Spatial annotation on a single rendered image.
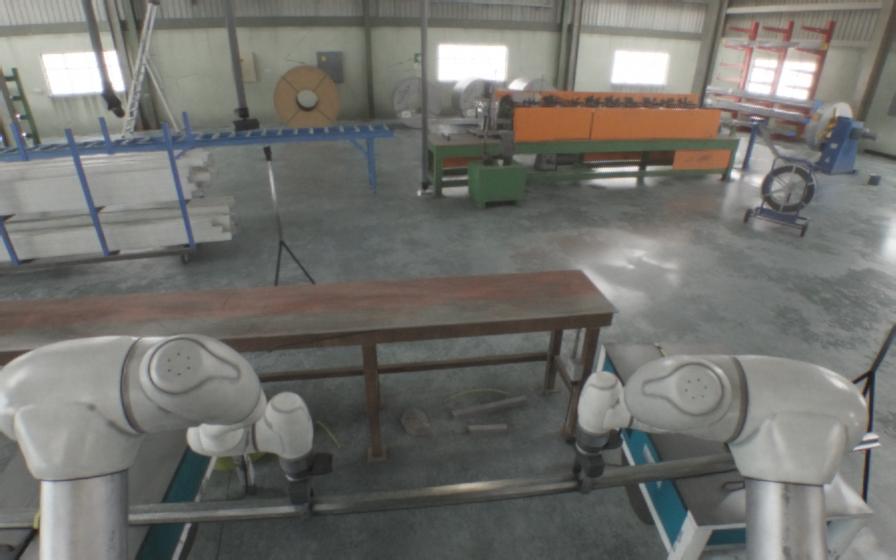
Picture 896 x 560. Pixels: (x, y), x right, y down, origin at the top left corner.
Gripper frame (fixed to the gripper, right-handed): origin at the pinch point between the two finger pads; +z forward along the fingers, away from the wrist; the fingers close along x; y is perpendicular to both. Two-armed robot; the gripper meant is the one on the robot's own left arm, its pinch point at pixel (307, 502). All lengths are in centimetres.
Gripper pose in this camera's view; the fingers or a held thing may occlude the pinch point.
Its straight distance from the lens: 145.6
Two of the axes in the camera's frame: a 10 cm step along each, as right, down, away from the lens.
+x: 1.2, 4.6, -8.8
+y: -9.9, 0.4, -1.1
